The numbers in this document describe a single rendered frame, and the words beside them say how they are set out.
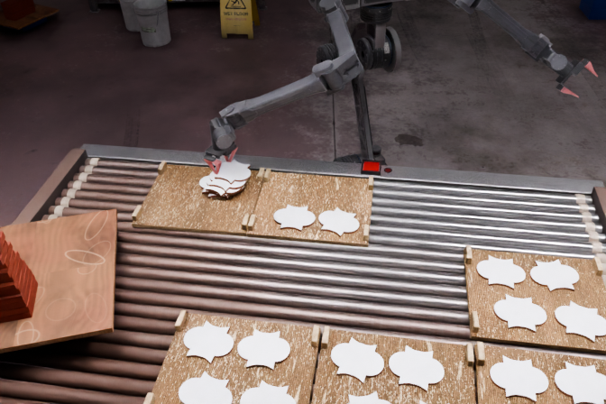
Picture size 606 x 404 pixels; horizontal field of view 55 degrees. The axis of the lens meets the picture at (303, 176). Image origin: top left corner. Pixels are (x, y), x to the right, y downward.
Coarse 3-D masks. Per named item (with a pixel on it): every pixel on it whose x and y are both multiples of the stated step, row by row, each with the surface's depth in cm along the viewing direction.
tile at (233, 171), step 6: (222, 162) 221; (228, 162) 221; (234, 162) 221; (222, 168) 218; (228, 168) 218; (234, 168) 218; (240, 168) 218; (246, 168) 218; (222, 174) 215; (228, 174) 215; (234, 174) 215; (240, 174) 215; (246, 174) 215; (228, 180) 213; (234, 180) 213; (240, 180) 213
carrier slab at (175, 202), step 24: (168, 168) 230; (192, 168) 229; (168, 192) 218; (192, 192) 218; (240, 192) 217; (144, 216) 207; (168, 216) 207; (192, 216) 207; (216, 216) 206; (240, 216) 206
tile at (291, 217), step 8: (288, 208) 207; (296, 208) 207; (304, 208) 207; (280, 216) 204; (288, 216) 204; (296, 216) 204; (304, 216) 204; (312, 216) 204; (280, 224) 202; (288, 224) 201; (296, 224) 201; (304, 224) 201; (312, 224) 202
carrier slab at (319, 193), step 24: (264, 192) 217; (288, 192) 216; (312, 192) 216; (336, 192) 216; (360, 192) 215; (264, 216) 206; (360, 216) 205; (312, 240) 197; (336, 240) 196; (360, 240) 196
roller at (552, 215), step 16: (80, 176) 229; (96, 176) 229; (112, 176) 229; (432, 208) 212; (448, 208) 211; (464, 208) 210; (480, 208) 210; (496, 208) 209; (512, 208) 209; (528, 208) 209
